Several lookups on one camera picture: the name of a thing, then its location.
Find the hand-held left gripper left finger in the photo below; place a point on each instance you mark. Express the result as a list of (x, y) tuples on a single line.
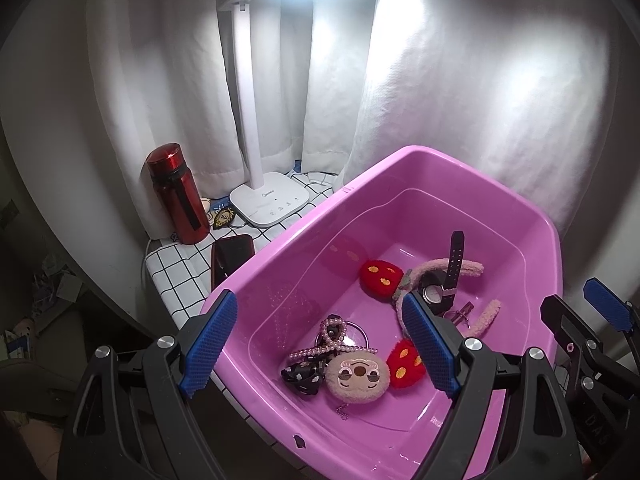
[(210, 345)]

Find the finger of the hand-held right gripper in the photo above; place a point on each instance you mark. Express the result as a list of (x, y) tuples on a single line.
[(607, 305), (567, 322)]

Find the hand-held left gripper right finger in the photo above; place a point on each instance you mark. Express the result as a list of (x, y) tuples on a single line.
[(430, 345)]

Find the silver metal bangle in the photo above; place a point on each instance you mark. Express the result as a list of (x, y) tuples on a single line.
[(361, 329)]

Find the plush sloth face clip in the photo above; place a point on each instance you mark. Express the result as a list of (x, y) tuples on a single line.
[(355, 377)]

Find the pink plush strawberry headband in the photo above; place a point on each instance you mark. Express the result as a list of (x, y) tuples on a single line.
[(382, 275)]

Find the black wrist watch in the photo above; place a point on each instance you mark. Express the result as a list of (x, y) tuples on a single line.
[(456, 255)]

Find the black white-print hair bow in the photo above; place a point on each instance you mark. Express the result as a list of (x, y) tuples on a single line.
[(300, 380)]

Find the pearl bow hair clip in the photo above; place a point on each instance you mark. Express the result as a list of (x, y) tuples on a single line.
[(330, 332)]

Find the pink plastic bin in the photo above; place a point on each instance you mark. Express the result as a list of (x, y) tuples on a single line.
[(450, 195)]

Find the small clear hair clip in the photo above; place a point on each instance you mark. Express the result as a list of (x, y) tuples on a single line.
[(461, 312)]

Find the black-checked white tablecloth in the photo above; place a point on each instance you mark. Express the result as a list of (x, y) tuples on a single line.
[(175, 280)]

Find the dark phone case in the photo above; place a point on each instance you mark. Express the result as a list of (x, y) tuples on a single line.
[(232, 257)]

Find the small beaded charm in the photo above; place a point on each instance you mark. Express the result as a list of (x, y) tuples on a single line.
[(342, 412)]

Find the red metal water bottle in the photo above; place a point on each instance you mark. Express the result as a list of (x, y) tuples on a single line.
[(175, 195)]

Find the paper clutter pile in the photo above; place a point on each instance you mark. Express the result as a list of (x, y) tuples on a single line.
[(35, 305)]

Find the white desk lamp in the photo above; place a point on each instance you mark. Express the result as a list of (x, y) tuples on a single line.
[(247, 110)]

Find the white curtain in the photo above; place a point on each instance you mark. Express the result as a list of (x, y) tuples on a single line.
[(475, 85)]

